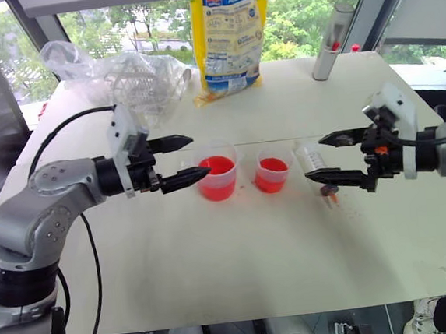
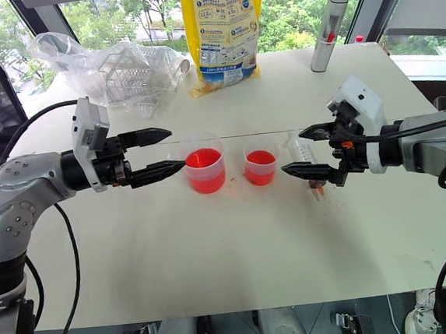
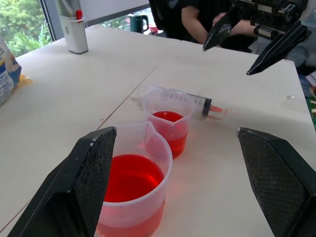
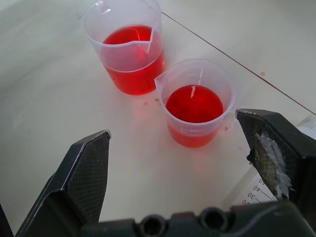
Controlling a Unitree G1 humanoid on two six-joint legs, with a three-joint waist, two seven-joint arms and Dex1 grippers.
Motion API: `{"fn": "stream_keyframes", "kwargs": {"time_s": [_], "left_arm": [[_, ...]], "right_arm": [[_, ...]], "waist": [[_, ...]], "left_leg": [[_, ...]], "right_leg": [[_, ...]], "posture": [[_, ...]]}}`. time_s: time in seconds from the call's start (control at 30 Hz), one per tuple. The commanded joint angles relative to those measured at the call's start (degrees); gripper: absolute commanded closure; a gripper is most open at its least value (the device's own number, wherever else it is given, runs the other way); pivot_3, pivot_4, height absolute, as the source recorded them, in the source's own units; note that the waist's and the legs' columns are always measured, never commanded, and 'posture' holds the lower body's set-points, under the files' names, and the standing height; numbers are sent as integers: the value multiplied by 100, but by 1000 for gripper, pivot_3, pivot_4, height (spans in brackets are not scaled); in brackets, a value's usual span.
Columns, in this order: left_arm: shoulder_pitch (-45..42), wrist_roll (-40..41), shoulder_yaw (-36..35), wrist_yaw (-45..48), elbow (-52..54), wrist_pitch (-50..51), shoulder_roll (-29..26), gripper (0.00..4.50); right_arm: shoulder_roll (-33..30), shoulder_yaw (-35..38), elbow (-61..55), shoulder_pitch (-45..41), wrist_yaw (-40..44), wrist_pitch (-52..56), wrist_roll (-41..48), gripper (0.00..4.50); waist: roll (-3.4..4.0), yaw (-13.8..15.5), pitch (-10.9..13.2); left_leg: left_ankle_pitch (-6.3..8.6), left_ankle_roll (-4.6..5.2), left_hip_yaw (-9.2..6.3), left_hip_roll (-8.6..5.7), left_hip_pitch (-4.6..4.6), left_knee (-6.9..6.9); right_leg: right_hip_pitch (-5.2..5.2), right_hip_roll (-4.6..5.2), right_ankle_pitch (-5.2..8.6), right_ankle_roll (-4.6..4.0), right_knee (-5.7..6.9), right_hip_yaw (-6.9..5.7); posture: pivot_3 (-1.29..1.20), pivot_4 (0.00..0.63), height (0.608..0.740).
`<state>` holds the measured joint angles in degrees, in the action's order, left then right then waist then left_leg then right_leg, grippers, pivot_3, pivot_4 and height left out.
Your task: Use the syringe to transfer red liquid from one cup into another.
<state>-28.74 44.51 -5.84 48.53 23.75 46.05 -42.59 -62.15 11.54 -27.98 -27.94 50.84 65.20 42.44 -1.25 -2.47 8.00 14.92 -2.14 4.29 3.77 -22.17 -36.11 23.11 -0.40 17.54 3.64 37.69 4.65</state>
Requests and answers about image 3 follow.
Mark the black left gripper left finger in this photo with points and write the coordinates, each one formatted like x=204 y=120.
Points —
x=74 y=187

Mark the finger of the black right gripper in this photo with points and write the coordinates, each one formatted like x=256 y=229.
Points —
x=281 y=49
x=219 y=32

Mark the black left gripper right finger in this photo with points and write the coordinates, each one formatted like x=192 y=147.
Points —
x=279 y=182

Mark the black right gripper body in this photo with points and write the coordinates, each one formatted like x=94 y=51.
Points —
x=271 y=11

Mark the large beaker red liquid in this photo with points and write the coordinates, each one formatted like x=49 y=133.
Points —
x=133 y=177

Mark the clear plastic syringe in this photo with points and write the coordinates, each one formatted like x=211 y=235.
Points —
x=201 y=101

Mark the small beaker red liquid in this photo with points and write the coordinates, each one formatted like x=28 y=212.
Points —
x=172 y=140

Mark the person right hand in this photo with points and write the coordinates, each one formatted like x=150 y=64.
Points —
x=219 y=17

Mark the grey round object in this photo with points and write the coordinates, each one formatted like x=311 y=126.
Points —
x=297 y=55

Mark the person in black shirt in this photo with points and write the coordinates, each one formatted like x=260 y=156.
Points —
x=205 y=10

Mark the red white booklet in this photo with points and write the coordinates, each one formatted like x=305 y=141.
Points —
x=311 y=79

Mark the small red object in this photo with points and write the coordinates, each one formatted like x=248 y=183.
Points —
x=155 y=30

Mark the green mat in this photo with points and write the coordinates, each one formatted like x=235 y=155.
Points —
x=311 y=111

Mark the dark green kettle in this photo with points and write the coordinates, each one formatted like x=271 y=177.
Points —
x=137 y=23

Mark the yellow scrap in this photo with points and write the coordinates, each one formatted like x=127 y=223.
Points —
x=25 y=80

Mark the white blue printed bag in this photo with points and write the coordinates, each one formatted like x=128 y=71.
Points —
x=6 y=76

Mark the red capped marker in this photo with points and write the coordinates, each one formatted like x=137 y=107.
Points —
x=79 y=14

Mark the white pen holder box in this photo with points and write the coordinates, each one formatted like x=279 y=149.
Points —
x=75 y=37

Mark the grey marker pen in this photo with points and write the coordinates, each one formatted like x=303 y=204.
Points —
x=67 y=8

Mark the dark window frame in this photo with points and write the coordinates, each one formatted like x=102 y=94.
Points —
x=48 y=17

